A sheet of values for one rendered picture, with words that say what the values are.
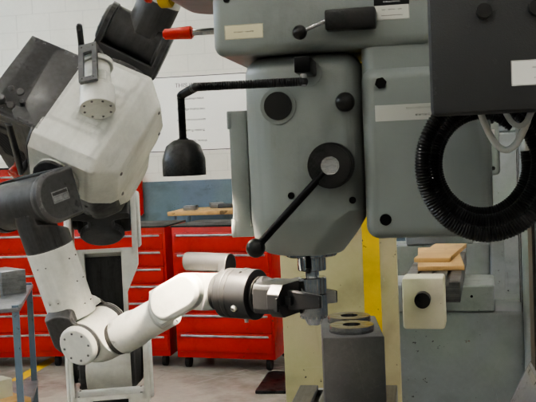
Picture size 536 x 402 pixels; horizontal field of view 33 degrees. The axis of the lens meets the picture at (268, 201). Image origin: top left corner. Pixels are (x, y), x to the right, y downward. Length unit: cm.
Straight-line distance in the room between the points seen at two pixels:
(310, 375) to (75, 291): 172
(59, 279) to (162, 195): 922
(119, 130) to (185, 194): 908
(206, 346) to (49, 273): 463
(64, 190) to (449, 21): 87
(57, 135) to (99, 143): 8
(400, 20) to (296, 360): 212
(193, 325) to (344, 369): 457
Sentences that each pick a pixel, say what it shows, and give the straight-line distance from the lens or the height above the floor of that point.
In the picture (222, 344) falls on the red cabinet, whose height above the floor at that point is 18.
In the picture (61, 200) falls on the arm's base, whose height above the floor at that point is 141.
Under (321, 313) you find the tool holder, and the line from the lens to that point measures 150.
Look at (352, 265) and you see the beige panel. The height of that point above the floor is 107.
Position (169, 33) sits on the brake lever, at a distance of 165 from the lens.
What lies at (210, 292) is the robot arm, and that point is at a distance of 158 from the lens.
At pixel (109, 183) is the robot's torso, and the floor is 143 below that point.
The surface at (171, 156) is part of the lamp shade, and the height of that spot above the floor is 148.
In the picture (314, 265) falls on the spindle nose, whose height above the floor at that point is 129.
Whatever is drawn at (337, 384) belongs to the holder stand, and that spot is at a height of 102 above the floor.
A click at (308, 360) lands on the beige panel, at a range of 332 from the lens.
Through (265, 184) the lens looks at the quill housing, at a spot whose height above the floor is 143.
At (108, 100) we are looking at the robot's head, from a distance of 168.
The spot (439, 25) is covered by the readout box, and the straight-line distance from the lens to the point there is 112.
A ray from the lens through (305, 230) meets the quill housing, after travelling 142.
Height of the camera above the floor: 148
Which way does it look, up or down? 3 degrees down
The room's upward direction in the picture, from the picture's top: 2 degrees counter-clockwise
